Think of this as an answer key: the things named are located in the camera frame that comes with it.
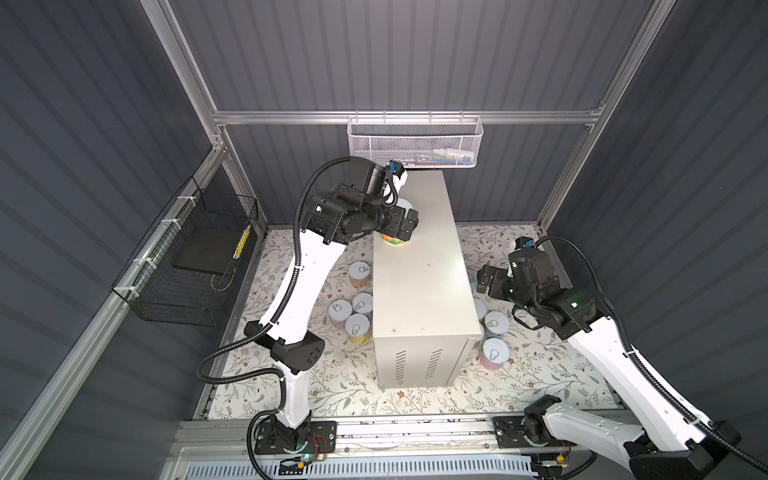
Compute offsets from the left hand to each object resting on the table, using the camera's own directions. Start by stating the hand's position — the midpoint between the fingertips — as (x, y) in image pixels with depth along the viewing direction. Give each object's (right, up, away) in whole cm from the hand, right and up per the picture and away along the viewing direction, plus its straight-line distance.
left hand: (399, 213), depth 69 cm
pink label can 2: (-18, -27, +21) cm, 39 cm away
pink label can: (+27, -37, +13) cm, 48 cm away
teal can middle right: (+26, -27, +22) cm, 43 cm away
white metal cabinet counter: (+5, -22, -12) cm, 25 cm away
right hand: (+24, -15, +5) cm, 29 cm away
